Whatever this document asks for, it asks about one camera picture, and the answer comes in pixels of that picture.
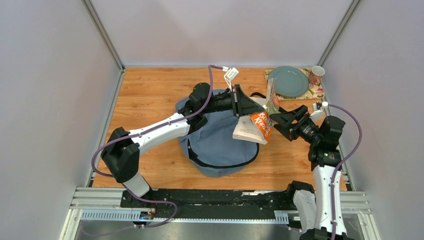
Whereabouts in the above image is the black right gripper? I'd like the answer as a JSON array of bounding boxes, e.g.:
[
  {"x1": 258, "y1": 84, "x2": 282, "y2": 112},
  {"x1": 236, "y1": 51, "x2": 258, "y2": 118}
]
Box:
[{"x1": 268, "y1": 104, "x2": 321, "y2": 145}]

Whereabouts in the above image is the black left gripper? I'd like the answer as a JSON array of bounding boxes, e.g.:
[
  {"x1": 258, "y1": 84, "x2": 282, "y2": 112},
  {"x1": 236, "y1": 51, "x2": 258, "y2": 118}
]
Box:
[{"x1": 201, "y1": 85, "x2": 265, "y2": 118}]

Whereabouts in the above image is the orange treehouse book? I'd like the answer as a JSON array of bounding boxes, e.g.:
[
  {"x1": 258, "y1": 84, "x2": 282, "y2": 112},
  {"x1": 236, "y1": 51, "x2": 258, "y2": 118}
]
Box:
[{"x1": 232, "y1": 78, "x2": 281, "y2": 145}]

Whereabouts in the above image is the blue-grey student backpack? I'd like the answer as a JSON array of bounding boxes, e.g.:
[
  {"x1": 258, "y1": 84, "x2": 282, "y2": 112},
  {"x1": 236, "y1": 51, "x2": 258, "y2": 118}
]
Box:
[{"x1": 175, "y1": 86, "x2": 260, "y2": 178}]

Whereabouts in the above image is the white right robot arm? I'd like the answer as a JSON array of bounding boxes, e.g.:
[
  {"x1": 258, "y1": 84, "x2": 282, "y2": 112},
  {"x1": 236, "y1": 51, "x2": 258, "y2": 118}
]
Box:
[{"x1": 269, "y1": 105, "x2": 349, "y2": 240}]

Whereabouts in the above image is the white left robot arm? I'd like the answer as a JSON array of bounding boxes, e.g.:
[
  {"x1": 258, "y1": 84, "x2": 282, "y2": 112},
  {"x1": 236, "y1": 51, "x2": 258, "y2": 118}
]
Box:
[{"x1": 94, "y1": 82, "x2": 265, "y2": 208}]

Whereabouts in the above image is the floral placemat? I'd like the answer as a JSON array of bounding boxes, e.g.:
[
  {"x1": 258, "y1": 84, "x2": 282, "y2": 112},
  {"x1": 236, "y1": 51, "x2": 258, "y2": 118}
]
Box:
[{"x1": 264, "y1": 68, "x2": 325, "y2": 100}]

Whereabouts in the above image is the teal round plate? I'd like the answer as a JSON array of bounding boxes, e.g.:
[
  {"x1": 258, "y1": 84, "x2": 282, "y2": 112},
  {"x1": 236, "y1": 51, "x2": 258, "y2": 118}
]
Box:
[{"x1": 268, "y1": 66, "x2": 309, "y2": 98}]

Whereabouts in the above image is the pink mug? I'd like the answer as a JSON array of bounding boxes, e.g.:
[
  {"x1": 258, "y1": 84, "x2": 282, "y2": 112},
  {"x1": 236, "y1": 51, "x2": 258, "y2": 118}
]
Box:
[{"x1": 308, "y1": 65, "x2": 326, "y2": 86}]

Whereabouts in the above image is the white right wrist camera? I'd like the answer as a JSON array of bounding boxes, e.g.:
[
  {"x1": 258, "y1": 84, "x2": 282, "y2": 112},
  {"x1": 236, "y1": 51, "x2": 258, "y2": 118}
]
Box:
[{"x1": 310, "y1": 101, "x2": 329, "y2": 123}]

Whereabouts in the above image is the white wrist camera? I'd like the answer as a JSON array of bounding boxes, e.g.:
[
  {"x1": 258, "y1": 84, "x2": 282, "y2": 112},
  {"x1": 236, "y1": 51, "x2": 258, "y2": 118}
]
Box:
[
  {"x1": 222, "y1": 66, "x2": 240, "y2": 92},
  {"x1": 310, "y1": 101, "x2": 329, "y2": 123}
]

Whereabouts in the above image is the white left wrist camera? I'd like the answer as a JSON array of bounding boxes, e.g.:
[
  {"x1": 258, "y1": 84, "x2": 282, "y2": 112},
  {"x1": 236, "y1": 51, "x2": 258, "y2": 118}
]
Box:
[{"x1": 222, "y1": 66, "x2": 240, "y2": 92}]

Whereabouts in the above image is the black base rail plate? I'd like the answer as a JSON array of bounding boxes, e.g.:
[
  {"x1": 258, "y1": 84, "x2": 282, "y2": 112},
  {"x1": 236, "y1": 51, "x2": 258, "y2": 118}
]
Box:
[{"x1": 120, "y1": 188, "x2": 297, "y2": 220}]

